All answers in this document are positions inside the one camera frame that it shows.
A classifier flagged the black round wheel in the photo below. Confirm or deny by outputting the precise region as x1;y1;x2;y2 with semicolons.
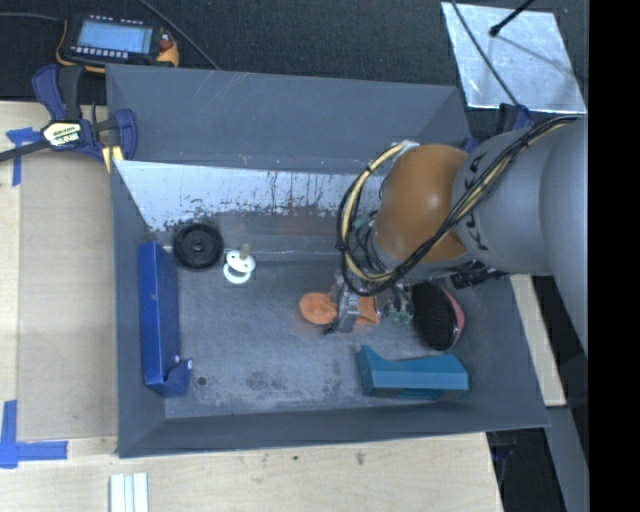
172;222;225;271

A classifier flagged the black and red hairbrush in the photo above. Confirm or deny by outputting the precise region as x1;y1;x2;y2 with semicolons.
410;280;467;352

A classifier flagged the long blue box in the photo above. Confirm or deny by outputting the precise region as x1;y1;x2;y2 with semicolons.
136;241;194;399

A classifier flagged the teal flat block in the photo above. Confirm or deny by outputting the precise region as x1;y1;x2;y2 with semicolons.
354;344;471;401

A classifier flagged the orange cloth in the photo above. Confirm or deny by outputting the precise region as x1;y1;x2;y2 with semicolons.
298;291;382;328

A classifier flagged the white pacifier with ring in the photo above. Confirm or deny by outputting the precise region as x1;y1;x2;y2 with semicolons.
222;243;258;288

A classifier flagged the grey metal bin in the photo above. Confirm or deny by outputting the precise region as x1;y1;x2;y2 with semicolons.
104;63;552;459

